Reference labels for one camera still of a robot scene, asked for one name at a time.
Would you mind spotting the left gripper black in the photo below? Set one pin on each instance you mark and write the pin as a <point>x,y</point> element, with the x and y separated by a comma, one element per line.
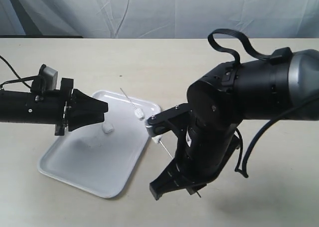
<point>80,103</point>

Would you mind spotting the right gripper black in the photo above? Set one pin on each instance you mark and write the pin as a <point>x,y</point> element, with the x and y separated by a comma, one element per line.
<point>198,156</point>

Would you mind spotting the white foam piece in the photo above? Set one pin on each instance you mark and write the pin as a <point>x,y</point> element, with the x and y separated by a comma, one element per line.
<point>157,139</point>
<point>139,114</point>
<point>107,127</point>

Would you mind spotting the thin metal skewer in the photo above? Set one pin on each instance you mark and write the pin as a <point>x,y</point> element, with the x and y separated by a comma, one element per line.
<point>134,106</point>

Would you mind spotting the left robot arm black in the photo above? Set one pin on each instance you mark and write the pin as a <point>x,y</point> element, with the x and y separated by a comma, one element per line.
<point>31,107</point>

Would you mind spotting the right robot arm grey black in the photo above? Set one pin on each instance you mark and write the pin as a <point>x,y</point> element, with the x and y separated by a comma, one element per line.
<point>284,86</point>

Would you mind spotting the white rectangular plastic tray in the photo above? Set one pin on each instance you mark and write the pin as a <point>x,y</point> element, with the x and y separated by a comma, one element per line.
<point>96,162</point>

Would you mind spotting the wrinkled white backdrop cloth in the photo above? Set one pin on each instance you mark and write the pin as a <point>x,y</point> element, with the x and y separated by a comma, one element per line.
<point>159,18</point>

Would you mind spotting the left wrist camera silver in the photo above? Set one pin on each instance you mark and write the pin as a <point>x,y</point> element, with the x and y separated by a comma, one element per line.
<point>45,80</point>

